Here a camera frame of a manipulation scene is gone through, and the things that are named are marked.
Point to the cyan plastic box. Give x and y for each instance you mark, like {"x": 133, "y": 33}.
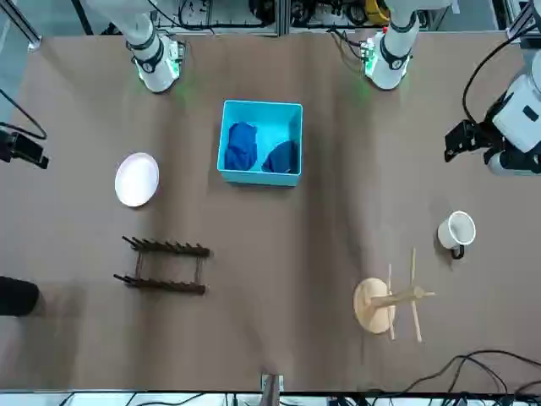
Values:
{"x": 253, "y": 177}

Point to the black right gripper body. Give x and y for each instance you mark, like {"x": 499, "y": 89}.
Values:
{"x": 14, "y": 146}

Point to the pale pink round plate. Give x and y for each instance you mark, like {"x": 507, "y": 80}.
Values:
{"x": 137, "y": 179}

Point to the dark wooden dish rack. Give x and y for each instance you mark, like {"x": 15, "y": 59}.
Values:
{"x": 169, "y": 246}

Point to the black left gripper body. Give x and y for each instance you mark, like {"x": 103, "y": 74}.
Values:
{"x": 484, "y": 133}

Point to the aluminium frame beam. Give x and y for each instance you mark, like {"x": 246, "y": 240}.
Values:
{"x": 281, "y": 17}

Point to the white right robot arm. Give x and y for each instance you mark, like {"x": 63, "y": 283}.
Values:
{"x": 156, "y": 63}

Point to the yellow object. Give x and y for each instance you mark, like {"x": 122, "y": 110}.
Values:
{"x": 376, "y": 10}

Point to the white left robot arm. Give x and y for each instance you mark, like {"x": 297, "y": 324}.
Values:
{"x": 395, "y": 59}

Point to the aluminium profile post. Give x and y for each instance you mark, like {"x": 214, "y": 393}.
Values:
{"x": 517, "y": 25}
{"x": 31, "y": 40}

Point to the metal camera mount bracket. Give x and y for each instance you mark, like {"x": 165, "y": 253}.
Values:
{"x": 272, "y": 389}

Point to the light wooden mug stand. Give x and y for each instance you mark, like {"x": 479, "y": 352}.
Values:
{"x": 372, "y": 304}

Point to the blue square rag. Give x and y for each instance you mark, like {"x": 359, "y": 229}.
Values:
{"x": 281, "y": 158}
{"x": 241, "y": 146}

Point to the black rounded object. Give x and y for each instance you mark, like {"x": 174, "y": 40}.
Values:
{"x": 17, "y": 296}

